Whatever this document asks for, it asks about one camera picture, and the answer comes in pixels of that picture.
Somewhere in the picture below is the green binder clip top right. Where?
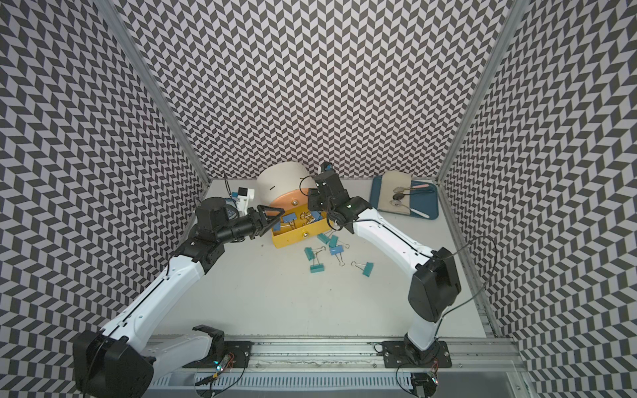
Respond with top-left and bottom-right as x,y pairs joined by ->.
328,235 -> 350,250

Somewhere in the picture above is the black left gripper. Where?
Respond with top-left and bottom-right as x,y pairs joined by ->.
216,205 -> 285,244

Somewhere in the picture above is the aluminium corner post left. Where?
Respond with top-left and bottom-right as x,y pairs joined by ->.
93,0 -> 211,185

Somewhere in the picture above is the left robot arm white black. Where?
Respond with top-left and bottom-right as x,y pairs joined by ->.
73,197 -> 285,397

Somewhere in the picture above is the cream round drawer cabinet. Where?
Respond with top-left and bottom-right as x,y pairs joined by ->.
255,162 -> 314,206

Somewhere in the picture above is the green binder clip left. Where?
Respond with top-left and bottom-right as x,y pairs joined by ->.
304,246 -> 327,263

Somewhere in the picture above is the green binder clip centre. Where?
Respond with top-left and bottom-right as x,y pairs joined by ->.
310,257 -> 325,274

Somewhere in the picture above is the orange pink top drawer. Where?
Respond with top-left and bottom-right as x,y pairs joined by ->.
270,188 -> 309,212

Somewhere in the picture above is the teal blue tray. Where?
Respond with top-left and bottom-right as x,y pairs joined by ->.
368,176 -> 441,220

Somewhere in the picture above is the blue floral bowl far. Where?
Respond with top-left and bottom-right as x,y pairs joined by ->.
225,198 -> 240,220

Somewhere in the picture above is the aluminium front rail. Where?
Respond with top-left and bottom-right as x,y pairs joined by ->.
226,338 -> 525,372

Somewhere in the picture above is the teal handled spoon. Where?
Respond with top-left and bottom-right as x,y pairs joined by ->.
392,187 -> 436,201

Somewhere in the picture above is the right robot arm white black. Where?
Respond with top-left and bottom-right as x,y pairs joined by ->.
307,162 -> 461,366

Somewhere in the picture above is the white handled spoon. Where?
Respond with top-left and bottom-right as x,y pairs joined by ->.
391,200 -> 431,219

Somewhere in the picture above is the green binder clip far right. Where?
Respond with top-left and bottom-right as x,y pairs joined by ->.
351,261 -> 374,278

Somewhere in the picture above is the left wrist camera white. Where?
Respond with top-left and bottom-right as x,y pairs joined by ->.
231,187 -> 255,216

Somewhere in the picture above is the beige folded cloth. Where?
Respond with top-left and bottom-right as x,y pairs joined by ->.
377,171 -> 411,216

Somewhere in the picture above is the aluminium corner post right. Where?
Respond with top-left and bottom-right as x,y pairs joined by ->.
436,0 -> 530,184

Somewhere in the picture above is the yellow drawer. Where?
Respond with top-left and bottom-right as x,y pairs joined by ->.
271,206 -> 329,249

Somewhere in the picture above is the pink handled spoon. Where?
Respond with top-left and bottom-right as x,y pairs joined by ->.
393,183 -> 430,193

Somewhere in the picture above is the aluminium corner post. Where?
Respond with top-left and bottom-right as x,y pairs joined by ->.
436,0 -> 530,184
93,0 -> 211,185

